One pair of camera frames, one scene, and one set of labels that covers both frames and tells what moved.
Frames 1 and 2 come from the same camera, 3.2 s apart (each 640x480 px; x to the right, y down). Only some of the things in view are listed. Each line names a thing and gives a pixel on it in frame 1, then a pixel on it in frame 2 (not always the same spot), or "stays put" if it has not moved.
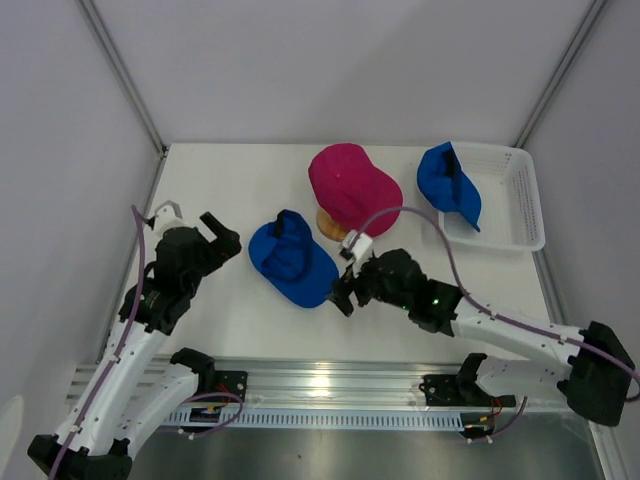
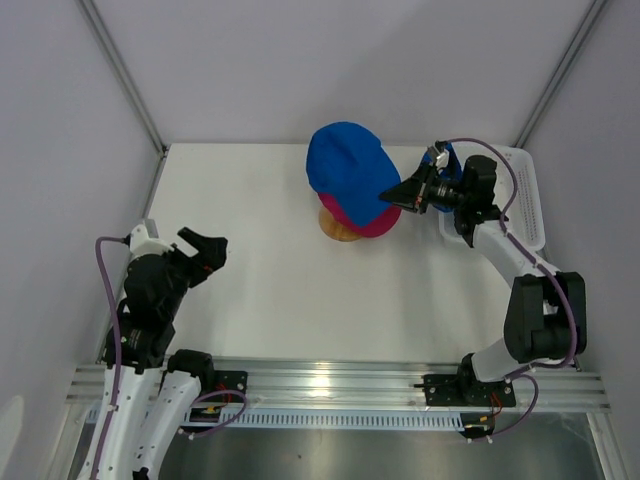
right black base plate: [455, 391] stays put
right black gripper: [348, 283] → [406, 193]
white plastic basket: [511, 215] stays put
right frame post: [559, 76] stays put
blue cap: [286, 258] → [349, 165]
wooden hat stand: [328, 227] stays put
